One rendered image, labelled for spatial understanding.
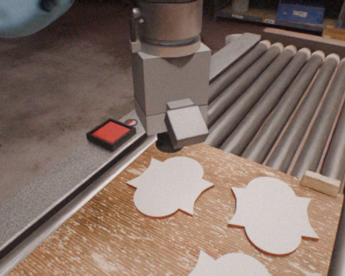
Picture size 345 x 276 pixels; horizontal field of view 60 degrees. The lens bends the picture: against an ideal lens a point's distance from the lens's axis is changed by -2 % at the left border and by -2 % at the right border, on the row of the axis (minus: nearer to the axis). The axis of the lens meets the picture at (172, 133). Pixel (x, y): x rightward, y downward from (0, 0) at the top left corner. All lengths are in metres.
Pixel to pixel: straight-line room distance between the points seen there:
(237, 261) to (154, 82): 0.25
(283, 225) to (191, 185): 0.15
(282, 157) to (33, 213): 0.46
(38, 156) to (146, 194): 1.77
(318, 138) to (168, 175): 0.35
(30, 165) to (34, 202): 1.60
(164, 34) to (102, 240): 0.29
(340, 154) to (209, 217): 0.33
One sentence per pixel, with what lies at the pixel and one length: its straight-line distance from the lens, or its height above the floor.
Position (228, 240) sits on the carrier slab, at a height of 0.94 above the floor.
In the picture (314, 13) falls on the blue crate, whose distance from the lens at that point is 4.78.
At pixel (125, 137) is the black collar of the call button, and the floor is 0.93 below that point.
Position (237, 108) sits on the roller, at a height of 0.92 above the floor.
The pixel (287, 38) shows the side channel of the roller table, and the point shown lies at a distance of 1.25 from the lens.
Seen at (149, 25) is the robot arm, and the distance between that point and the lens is 0.34.
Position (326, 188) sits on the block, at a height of 0.95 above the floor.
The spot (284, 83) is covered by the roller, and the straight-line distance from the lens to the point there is 0.94.
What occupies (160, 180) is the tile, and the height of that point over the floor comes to 0.94.
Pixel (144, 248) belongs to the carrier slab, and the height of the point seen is 0.94.
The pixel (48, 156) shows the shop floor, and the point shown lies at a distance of 2.19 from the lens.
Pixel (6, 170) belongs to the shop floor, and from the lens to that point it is 2.19.
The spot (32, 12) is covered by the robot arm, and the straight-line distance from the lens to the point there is 0.19.
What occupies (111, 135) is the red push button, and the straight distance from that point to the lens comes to 0.65.
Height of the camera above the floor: 1.30
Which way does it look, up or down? 36 degrees down
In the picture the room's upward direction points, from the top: straight up
